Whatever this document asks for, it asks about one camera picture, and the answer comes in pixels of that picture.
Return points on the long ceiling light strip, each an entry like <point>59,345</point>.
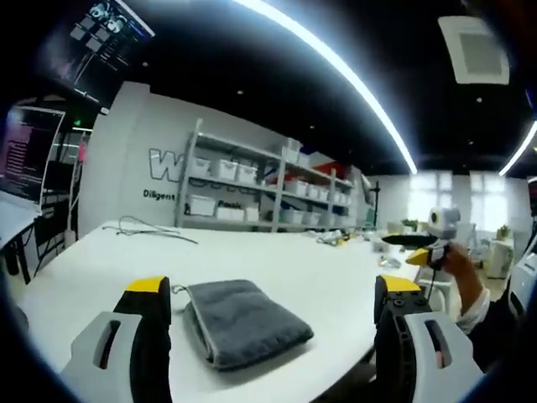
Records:
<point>356,84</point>

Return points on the person's right hand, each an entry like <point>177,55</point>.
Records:
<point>463,277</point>

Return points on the grey towel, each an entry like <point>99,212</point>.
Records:
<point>247,323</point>

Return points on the ceiling air conditioner vent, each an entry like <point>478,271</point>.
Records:
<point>476,48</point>

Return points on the white chair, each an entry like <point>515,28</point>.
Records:
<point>440,294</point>

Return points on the ceiling mounted display screen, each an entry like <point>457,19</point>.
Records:
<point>111,29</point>

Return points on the computer monitor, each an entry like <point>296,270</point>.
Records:
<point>25,155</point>

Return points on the black tripod stand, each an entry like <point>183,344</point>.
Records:
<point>378,201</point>

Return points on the grey metal shelving unit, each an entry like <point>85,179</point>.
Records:
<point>268,184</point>

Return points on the white curved object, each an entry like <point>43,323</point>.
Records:
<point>522,281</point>

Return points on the small white table items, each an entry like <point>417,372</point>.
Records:
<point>388,256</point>

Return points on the short ceiling light strip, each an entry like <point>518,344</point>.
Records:
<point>520,151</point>

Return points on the potted green plant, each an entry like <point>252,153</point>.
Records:
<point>410,224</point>
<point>503,231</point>

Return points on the row of white storage bins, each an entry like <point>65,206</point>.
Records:
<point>235,172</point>

